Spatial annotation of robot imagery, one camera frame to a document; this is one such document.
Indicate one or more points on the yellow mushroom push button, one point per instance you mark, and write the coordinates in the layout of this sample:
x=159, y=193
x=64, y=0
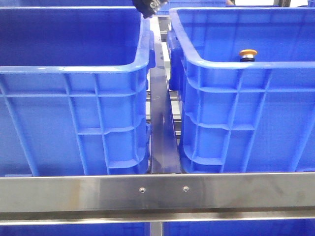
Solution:
x=248, y=55

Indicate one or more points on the blue plastic crate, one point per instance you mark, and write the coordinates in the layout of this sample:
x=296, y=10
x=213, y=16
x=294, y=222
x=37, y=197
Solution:
x=73, y=87
x=237, y=116

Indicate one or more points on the blue crate rear middle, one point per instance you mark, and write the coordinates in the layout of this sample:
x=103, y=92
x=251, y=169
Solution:
x=164, y=10

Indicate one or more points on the blue crate rear left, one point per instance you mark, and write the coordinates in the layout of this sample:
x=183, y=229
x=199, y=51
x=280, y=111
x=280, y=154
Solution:
x=73, y=3

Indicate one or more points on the blue plastic crate right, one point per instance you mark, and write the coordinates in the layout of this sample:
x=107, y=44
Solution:
x=237, y=116

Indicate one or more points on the stainless steel divider bar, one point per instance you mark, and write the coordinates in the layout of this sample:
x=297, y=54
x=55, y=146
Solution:
x=164, y=149

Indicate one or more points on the blue crate lower left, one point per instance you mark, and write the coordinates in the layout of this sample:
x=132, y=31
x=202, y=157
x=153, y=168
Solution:
x=116, y=229

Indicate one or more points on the blue crate lower right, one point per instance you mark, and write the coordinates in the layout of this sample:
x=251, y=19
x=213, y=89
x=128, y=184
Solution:
x=288, y=227

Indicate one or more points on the blue plastic crate left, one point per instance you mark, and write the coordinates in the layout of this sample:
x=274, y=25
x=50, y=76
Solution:
x=73, y=87

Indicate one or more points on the red mushroom push button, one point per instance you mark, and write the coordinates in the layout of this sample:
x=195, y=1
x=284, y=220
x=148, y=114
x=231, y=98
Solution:
x=148, y=8

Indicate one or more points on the stainless steel front rail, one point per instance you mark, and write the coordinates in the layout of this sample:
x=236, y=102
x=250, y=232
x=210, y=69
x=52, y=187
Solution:
x=156, y=198

